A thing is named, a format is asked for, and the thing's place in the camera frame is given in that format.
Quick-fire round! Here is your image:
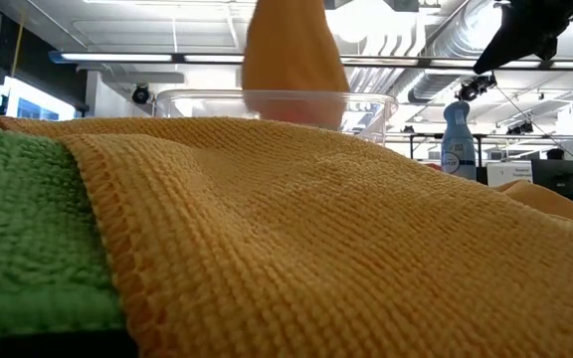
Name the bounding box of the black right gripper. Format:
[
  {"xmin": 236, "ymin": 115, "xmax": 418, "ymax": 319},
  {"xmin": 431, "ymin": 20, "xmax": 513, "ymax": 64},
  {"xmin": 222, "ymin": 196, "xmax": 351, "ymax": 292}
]
[{"xmin": 472, "ymin": 0, "xmax": 573, "ymax": 76}]

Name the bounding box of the orange microfiber towel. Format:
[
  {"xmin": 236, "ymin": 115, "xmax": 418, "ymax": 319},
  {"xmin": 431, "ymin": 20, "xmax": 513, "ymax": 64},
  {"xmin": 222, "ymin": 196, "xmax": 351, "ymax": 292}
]
[
  {"xmin": 240, "ymin": 0, "xmax": 351, "ymax": 131},
  {"xmin": 0, "ymin": 114, "xmax": 573, "ymax": 358},
  {"xmin": 493, "ymin": 179, "xmax": 573, "ymax": 225}
]

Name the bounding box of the green microfiber towel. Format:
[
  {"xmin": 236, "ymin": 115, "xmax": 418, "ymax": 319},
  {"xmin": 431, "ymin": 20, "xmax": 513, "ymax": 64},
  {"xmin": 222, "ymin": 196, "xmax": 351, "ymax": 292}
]
[{"xmin": 0, "ymin": 127, "xmax": 127, "ymax": 342}]

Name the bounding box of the black track light cluster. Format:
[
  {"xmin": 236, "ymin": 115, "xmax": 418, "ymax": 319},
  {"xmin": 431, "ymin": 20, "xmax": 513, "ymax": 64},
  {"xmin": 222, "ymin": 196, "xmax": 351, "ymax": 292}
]
[
  {"xmin": 504, "ymin": 119, "xmax": 535, "ymax": 136},
  {"xmin": 454, "ymin": 73, "xmax": 498, "ymax": 103}
]

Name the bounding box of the blue air freshener bottle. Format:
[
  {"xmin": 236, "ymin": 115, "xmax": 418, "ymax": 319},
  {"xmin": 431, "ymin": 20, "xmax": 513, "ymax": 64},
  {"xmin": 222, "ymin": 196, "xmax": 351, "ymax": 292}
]
[{"xmin": 440, "ymin": 100, "xmax": 478, "ymax": 181}]

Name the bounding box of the white printed sign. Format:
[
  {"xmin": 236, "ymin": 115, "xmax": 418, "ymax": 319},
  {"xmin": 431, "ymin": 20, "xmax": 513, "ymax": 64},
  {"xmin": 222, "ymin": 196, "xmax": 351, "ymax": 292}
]
[{"xmin": 485, "ymin": 161, "xmax": 534, "ymax": 188}]

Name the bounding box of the black computer monitor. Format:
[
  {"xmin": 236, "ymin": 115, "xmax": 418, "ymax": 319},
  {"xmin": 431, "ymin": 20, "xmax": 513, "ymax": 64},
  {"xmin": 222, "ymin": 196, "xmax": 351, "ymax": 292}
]
[{"xmin": 530, "ymin": 158, "xmax": 573, "ymax": 200}]

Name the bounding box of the clear labelled plastic bin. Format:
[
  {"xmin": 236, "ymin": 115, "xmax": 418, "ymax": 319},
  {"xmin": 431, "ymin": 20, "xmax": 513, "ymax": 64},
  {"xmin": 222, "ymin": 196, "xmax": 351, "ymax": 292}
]
[{"xmin": 154, "ymin": 88, "xmax": 400, "ymax": 148}]

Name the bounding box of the black round ceiling fixture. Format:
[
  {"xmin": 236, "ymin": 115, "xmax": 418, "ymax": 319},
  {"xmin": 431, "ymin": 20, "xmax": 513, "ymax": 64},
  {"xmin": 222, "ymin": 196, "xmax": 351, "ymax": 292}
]
[{"xmin": 130, "ymin": 83, "xmax": 151, "ymax": 105}]

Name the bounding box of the long ceiling light strip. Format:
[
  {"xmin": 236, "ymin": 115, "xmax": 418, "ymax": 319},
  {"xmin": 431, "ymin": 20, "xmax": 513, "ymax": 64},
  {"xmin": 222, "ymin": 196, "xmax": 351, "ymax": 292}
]
[{"xmin": 49, "ymin": 51, "xmax": 573, "ymax": 72}]

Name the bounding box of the silver ventilation duct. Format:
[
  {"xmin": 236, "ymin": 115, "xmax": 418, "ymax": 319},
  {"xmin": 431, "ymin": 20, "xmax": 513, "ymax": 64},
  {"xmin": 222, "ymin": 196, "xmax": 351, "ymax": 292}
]
[{"xmin": 388, "ymin": 0, "xmax": 504, "ymax": 104}]

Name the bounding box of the yellow hanging cord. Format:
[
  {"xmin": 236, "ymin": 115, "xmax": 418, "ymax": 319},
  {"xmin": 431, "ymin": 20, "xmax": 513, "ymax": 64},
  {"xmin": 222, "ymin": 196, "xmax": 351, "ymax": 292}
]
[{"xmin": 10, "ymin": 14, "xmax": 25, "ymax": 79}]

